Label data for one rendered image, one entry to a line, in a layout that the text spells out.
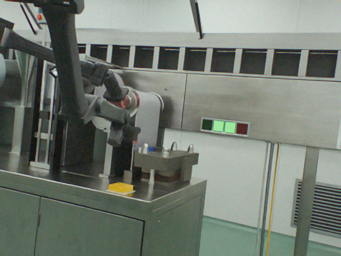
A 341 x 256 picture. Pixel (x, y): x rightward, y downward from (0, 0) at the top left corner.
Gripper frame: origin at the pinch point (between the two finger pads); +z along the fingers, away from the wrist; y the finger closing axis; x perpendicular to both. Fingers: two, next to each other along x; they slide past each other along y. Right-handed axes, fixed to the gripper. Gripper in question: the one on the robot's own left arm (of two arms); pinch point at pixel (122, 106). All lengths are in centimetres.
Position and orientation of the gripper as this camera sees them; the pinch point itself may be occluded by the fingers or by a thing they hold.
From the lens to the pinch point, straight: 164.4
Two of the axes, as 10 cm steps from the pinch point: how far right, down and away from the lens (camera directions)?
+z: 2.3, 6.2, 7.5
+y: 9.1, 1.3, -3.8
